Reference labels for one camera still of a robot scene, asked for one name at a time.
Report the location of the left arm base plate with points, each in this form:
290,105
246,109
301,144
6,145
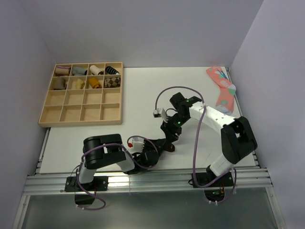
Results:
98,184

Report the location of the brown checkered rolled sock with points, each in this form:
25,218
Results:
113,82

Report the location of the mustard yellow rolled sock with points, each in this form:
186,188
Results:
94,83

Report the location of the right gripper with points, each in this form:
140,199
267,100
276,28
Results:
170,131

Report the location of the grey brown rolled sock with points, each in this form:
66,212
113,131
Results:
59,84

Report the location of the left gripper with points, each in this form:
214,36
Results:
159,143

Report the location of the brown sock with striped cuff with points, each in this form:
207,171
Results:
169,147

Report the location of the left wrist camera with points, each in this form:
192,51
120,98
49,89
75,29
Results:
135,143

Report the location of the wooden compartment tray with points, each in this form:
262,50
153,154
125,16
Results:
87,106

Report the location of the pale yellow rolled sock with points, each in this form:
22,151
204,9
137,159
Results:
78,84

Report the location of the beige striped rolled sock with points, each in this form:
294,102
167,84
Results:
62,70

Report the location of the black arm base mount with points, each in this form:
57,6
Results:
204,178

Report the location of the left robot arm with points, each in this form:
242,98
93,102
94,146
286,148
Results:
105,150

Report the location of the black white striped rolled sock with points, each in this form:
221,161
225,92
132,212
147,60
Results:
111,71

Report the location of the aluminium frame rail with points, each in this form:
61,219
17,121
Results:
159,180

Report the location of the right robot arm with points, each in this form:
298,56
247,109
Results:
237,138

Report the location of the pink patterned sock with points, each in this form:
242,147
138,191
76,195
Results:
225,101

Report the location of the grey blue rolled sock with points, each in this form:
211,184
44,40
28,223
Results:
79,71

